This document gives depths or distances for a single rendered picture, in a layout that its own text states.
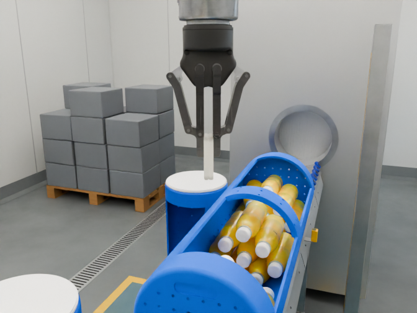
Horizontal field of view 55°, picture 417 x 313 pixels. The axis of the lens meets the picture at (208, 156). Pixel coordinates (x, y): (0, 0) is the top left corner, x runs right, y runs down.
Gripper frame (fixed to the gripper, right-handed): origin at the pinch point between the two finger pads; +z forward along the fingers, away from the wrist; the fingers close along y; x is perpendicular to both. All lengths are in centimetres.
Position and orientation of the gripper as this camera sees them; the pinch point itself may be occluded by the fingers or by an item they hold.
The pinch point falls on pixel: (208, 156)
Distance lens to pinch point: 63.9
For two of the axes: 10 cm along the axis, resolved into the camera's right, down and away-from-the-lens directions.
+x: 0.2, 2.7, -9.6
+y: -10.0, 0.1, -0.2
